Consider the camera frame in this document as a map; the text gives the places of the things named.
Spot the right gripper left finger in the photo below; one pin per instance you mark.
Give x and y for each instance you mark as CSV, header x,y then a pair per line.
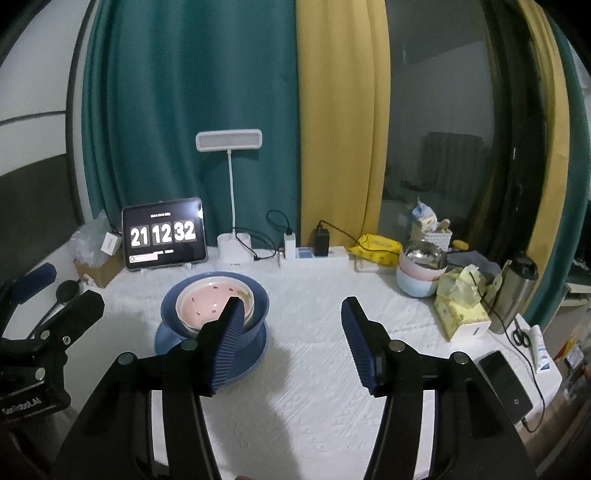
x,y
112,436

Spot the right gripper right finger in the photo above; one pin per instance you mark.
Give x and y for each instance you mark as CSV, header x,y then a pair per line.
x,y
474,437

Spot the white perforated basket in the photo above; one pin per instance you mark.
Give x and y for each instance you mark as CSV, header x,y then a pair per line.
x,y
442,239

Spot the blue plate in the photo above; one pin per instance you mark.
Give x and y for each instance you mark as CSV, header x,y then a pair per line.
x,y
247,358

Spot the white desk lamp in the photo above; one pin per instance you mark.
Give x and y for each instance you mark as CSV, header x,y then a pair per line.
x,y
234,249

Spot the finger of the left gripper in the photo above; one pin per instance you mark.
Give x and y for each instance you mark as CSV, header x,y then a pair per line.
x,y
19,291
69,318

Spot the pink bowl in stack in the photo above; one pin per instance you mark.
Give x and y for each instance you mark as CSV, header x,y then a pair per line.
x,y
420,272

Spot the teal curtain left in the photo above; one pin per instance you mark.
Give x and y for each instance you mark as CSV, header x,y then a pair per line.
x,y
157,73

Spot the steel bowl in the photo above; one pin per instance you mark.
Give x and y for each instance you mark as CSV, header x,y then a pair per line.
x,y
426,254

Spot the light blue bowl in stack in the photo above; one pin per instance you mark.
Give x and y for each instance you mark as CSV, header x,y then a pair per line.
x,y
414,287

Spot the yellow tissue box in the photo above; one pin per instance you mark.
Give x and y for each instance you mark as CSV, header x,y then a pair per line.
x,y
458,304

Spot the cardboard box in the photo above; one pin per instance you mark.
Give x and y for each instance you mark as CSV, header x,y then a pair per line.
x,y
101,276

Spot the tablet showing clock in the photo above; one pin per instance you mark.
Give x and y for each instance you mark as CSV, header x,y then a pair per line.
x,y
163,234

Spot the yellow snack bag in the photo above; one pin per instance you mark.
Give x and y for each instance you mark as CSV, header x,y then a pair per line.
x,y
378,249

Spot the black power adapter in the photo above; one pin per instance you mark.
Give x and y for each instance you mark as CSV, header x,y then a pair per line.
x,y
321,241

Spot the black scissors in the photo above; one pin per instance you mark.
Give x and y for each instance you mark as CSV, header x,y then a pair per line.
x,y
519,336

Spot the white tube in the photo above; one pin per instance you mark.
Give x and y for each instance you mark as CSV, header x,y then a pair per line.
x,y
541,356

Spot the large blue bowl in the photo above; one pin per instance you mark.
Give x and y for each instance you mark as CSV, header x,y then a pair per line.
x,y
191,303

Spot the black smartphone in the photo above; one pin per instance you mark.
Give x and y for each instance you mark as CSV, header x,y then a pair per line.
x,y
507,386

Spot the small white box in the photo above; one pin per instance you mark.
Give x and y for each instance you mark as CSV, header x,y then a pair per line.
x,y
111,243

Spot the white tablecloth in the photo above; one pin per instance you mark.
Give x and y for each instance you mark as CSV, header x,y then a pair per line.
x,y
303,414

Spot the yellow curtain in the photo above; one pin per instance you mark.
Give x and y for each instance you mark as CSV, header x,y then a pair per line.
x,y
344,85

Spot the clear plastic bag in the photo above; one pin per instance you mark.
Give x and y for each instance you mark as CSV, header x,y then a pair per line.
x,y
86,241

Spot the black round mount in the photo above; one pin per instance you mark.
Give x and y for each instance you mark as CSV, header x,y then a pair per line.
x,y
67,291

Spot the cream bowl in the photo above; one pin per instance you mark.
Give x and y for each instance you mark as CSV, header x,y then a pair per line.
x,y
251,299

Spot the white phone charger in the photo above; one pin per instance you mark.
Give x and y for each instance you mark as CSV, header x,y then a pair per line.
x,y
289,246

